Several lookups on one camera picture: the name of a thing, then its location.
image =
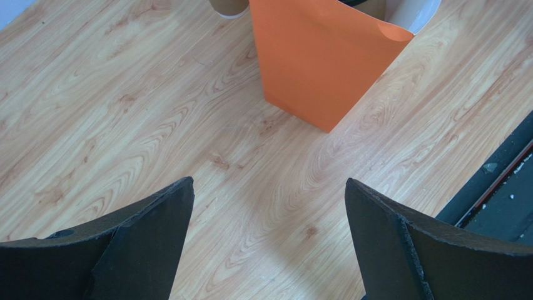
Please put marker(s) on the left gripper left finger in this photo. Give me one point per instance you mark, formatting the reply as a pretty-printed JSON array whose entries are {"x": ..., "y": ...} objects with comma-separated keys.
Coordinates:
[{"x": 131, "y": 253}]

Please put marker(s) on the orange paper bag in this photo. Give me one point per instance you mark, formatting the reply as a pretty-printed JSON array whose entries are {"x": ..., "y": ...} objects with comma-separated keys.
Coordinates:
[{"x": 318, "y": 58}]

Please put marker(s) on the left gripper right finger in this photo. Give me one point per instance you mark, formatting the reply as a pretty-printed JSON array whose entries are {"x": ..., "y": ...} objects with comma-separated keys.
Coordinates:
[{"x": 405, "y": 254}]

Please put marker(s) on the paper cup stack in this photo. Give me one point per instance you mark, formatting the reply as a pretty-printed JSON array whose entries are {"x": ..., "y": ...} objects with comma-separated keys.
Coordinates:
[{"x": 230, "y": 9}]

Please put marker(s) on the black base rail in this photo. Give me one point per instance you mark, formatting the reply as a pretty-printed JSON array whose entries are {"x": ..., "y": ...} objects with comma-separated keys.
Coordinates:
[{"x": 496, "y": 201}]

